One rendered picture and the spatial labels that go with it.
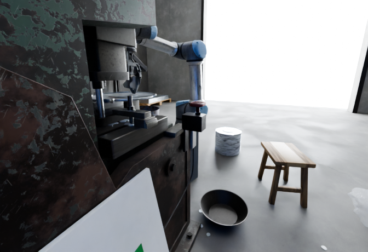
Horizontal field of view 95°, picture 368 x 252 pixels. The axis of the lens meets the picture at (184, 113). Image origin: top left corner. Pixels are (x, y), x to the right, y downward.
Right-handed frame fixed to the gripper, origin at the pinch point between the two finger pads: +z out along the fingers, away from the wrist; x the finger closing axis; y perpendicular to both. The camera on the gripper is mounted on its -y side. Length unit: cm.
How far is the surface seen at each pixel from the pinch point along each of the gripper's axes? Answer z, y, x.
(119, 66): -11.6, 15.6, 7.4
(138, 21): -25.5, 17.1, 19.4
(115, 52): -16.5, 16.8, 7.4
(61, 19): -20, 42, 19
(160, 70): -17, -440, -274
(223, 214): 80, -26, 43
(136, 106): 6.0, 5.0, 4.9
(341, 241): 80, -35, 104
